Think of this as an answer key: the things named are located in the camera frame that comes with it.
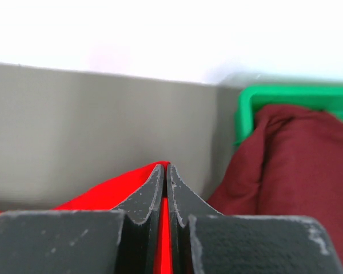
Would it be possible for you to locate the dark red t-shirt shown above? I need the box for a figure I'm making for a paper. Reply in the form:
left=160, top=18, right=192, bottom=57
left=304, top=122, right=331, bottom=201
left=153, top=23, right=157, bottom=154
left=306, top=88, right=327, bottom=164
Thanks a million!
left=208, top=104, right=343, bottom=264

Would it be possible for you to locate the green plastic bin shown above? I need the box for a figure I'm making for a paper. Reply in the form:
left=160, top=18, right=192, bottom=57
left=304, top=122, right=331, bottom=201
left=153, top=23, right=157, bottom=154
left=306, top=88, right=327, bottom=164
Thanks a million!
left=234, top=84, right=343, bottom=147

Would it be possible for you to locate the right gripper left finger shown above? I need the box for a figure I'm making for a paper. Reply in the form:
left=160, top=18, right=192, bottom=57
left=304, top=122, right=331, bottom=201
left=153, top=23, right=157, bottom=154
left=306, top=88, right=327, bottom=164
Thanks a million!
left=0, top=164, right=163, bottom=273

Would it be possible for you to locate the bright red t-shirt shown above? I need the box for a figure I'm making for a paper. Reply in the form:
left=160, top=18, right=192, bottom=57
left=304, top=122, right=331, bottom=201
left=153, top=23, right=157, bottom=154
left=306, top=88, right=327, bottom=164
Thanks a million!
left=0, top=161, right=174, bottom=274

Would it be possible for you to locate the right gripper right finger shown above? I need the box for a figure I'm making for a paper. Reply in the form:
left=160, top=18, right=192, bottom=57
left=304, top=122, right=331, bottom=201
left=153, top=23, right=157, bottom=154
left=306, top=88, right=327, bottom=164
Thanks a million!
left=166, top=164, right=343, bottom=273

